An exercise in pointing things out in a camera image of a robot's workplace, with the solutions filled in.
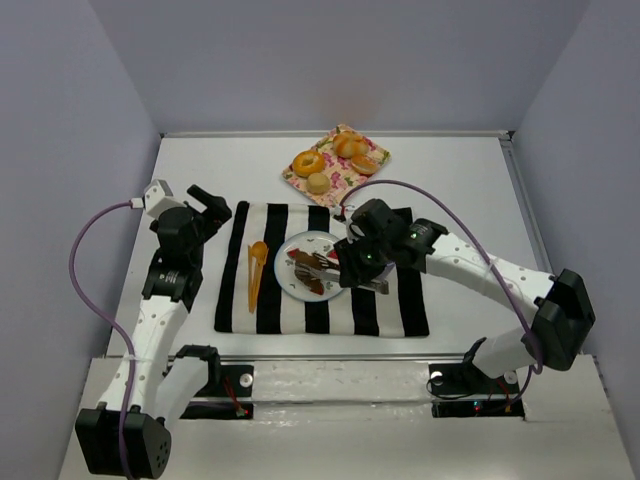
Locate metal tongs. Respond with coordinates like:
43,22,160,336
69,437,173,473
310,267,390,295

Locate brown chocolate croissant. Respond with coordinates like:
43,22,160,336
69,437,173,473
288,249,334,295

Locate small round scone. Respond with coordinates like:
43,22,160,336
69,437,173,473
306,172,331,195

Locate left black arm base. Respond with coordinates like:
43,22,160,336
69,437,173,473
181,364,254,421

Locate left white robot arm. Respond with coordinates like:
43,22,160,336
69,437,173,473
75,180,232,479

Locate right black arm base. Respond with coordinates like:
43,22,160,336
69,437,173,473
426,363,525,418

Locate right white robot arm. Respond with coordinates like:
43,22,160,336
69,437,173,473
334,199,595,382

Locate sugared donut bread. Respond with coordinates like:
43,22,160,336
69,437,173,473
350,155,379,176

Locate knotted bread roll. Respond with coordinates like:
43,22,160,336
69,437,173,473
332,131,369,159

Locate glazed bagel bread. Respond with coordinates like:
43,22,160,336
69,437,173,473
292,150,325,178

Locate lavender plastic cup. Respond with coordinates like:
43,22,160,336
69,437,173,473
378,263,396,280

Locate orange plastic spoon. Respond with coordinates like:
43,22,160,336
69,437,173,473
256,241,269,301

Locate white watermelon pattern plate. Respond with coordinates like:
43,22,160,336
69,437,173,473
274,231,344,302

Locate orange plastic fork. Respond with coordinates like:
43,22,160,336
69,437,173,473
248,241,264,313

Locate black white striped cloth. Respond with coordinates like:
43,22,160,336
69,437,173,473
214,201,430,338

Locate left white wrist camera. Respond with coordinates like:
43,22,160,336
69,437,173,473
142,179,181,219

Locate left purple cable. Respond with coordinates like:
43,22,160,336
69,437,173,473
68,198,146,480

